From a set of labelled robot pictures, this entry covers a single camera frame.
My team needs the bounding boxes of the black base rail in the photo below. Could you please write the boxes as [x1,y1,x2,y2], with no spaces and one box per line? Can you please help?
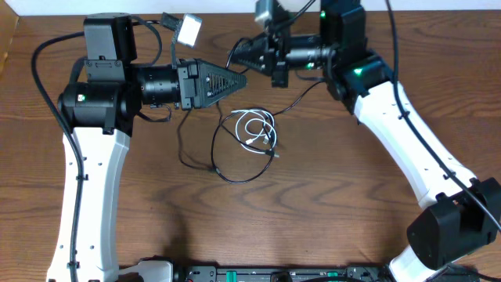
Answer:
[171,266,482,282]

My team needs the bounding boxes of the brown side panel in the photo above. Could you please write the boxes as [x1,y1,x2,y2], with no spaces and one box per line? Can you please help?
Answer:
[0,0,19,72]

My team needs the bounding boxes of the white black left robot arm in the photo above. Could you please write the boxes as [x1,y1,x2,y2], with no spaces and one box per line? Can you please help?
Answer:
[46,59,247,281]

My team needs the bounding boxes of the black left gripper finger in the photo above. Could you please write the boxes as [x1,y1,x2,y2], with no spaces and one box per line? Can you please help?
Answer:
[193,80,247,109]
[195,59,247,89]

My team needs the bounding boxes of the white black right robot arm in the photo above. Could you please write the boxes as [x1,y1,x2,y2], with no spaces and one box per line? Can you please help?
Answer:
[228,32,500,281]

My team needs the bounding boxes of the white cable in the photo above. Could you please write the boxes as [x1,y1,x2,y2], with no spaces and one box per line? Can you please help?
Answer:
[230,108,279,155]

